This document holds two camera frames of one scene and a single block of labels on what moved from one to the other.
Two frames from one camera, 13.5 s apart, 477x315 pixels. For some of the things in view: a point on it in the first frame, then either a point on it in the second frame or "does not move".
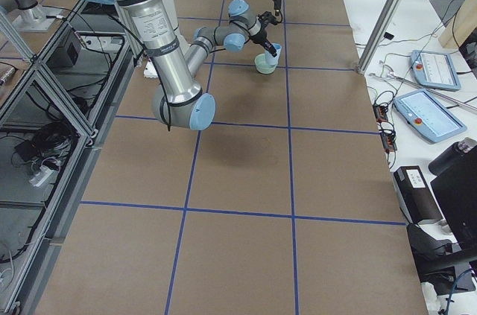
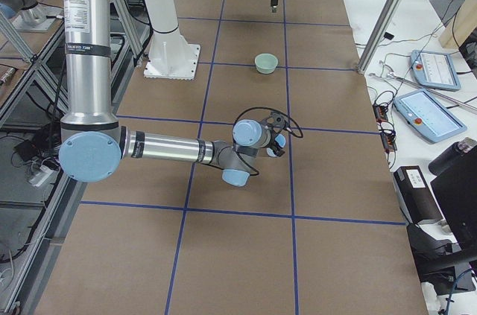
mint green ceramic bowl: [265, 64] does not move
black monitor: [456, 192] does not move
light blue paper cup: [269, 55] -> [280, 141]
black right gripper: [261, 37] -> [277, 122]
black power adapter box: [415, 195] does not move
